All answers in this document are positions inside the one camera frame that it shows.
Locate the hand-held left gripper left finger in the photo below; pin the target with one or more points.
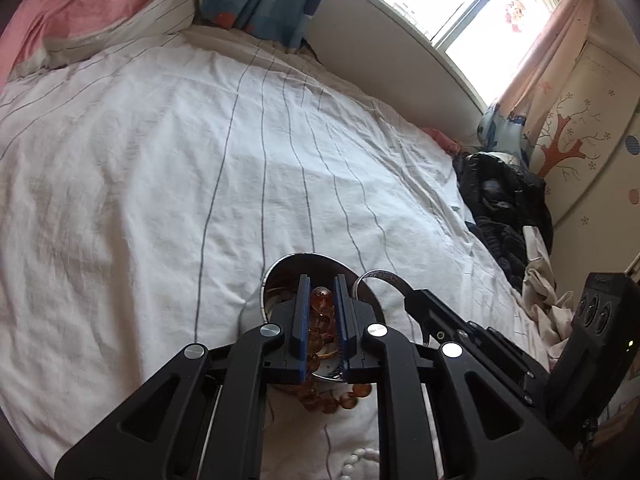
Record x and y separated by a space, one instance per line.
303 330

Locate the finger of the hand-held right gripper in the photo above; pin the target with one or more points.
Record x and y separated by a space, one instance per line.
475 340

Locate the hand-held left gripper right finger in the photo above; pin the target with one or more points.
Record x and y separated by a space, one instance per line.
341 325

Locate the round silver metal tin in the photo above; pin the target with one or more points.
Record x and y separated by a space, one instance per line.
280 272

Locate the silver bangle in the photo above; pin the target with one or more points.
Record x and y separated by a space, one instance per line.
385 276

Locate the cream cloth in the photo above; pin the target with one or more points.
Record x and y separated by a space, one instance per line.
542 280

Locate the black jacket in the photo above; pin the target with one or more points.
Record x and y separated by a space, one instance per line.
500 195

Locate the cream wardrobe with tree print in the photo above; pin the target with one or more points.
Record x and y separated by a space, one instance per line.
590 150

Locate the small pink cloth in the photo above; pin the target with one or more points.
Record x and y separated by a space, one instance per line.
445 141

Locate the pink curtain with blue hem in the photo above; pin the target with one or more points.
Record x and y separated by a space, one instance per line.
540 70

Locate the window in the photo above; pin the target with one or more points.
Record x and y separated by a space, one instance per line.
470 5

